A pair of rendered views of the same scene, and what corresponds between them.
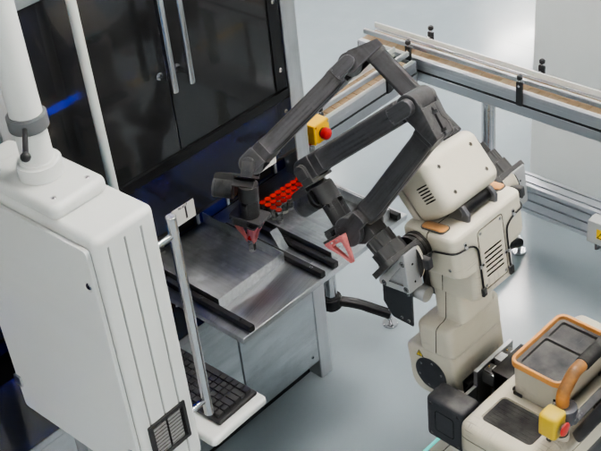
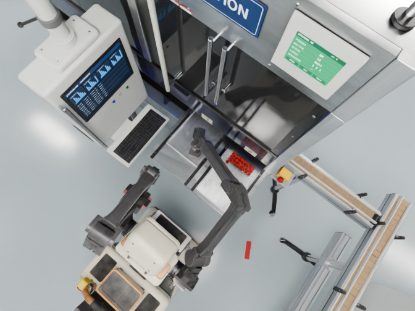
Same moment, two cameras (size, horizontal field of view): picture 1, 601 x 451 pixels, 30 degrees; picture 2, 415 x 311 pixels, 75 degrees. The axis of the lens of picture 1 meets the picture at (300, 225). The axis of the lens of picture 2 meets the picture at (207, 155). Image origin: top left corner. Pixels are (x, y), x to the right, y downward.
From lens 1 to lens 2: 2.53 m
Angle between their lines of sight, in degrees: 51
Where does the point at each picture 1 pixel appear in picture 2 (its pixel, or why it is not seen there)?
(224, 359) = not seen: hidden behind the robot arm
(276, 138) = (207, 153)
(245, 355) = not seen: hidden behind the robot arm
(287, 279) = (184, 170)
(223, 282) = (183, 142)
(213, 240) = (213, 135)
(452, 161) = (139, 251)
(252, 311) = (163, 157)
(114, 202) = (47, 78)
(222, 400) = (122, 150)
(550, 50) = not seen: outside the picture
